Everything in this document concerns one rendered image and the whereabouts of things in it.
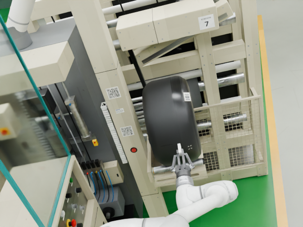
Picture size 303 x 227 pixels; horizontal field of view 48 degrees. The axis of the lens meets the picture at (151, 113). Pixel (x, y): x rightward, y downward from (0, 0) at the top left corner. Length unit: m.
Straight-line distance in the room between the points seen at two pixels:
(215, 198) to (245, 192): 1.75
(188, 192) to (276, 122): 2.45
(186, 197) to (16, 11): 1.43
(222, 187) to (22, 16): 1.49
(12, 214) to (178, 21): 1.39
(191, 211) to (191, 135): 0.67
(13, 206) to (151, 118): 0.87
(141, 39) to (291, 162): 2.01
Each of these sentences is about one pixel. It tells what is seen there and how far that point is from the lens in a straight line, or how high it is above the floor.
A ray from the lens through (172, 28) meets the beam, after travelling 2.11.
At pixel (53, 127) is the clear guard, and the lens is 1.93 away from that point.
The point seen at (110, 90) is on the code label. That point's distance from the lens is 2.00.
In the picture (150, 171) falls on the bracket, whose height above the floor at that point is 0.95.
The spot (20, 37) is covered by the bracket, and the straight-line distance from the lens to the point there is 2.28.
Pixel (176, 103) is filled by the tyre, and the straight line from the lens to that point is 1.95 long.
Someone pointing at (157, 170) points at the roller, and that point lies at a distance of 2.28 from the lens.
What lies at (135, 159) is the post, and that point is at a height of 0.98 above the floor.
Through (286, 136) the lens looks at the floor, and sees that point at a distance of 3.79.
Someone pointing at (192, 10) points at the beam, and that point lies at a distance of 2.10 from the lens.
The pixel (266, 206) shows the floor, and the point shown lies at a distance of 3.16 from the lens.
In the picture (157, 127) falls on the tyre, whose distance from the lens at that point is 1.95.
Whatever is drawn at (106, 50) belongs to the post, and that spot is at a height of 1.78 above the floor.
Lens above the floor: 2.46
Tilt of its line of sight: 33 degrees down
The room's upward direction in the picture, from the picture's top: 16 degrees counter-clockwise
